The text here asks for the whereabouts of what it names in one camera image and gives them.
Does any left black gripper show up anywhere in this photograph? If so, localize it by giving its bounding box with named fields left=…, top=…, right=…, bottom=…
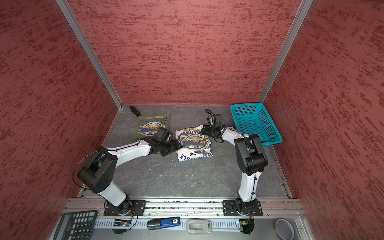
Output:
left=159, top=139, right=183, bottom=156

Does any olive green tank top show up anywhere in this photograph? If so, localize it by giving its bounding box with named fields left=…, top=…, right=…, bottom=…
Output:
left=134, top=113, right=171, bottom=140

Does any white grey-trimmed tank top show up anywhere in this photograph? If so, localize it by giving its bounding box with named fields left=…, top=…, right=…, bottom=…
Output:
left=175, top=125, right=214, bottom=162

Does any teal plastic basket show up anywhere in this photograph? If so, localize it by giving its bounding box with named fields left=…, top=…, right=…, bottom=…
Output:
left=230, top=103, right=283, bottom=146

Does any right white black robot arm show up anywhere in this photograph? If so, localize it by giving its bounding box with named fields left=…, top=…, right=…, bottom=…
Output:
left=202, top=109, right=268, bottom=216

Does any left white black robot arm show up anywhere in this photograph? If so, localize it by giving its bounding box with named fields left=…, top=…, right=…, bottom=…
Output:
left=77, top=127, right=182, bottom=216

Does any small black stapler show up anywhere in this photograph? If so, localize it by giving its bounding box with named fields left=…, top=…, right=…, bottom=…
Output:
left=130, top=106, right=141, bottom=117

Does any blue black utility knife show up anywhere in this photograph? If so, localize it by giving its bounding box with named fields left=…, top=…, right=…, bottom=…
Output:
left=147, top=217, right=181, bottom=230

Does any left small circuit board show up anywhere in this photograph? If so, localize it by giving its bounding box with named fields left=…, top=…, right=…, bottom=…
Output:
left=112, top=219, right=132, bottom=228

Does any small circuit board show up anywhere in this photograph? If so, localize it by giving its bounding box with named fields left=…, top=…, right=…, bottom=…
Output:
left=112, top=219, right=132, bottom=228
left=239, top=219, right=249, bottom=226

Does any right small circuit board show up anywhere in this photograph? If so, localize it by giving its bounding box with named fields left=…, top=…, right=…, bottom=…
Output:
left=239, top=219, right=249, bottom=226

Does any black calculator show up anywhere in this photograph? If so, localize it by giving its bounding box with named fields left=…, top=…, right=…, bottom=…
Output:
left=53, top=211, right=98, bottom=240

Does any grey tape roll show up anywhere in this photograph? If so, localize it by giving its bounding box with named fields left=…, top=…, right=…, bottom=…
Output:
left=274, top=218, right=295, bottom=240

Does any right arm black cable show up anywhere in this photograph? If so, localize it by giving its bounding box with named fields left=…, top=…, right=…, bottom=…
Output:
left=204, top=108, right=229, bottom=144

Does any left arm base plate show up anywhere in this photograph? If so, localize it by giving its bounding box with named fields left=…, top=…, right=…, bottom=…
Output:
left=104, top=200, right=147, bottom=217

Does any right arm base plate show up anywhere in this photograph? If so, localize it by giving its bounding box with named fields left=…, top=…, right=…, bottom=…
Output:
left=222, top=199, right=263, bottom=217

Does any left aluminium corner post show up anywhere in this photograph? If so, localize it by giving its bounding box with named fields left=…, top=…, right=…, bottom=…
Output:
left=56, top=0, right=124, bottom=110

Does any aluminium corner post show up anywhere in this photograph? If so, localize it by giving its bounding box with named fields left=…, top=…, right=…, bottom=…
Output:
left=258, top=0, right=313, bottom=103
left=56, top=0, right=124, bottom=110

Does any aluminium front rail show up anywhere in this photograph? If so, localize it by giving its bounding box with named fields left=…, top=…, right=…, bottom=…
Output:
left=63, top=197, right=306, bottom=219

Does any right aluminium corner post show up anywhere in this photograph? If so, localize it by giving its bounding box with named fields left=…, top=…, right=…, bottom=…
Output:
left=258, top=0, right=313, bottom=103

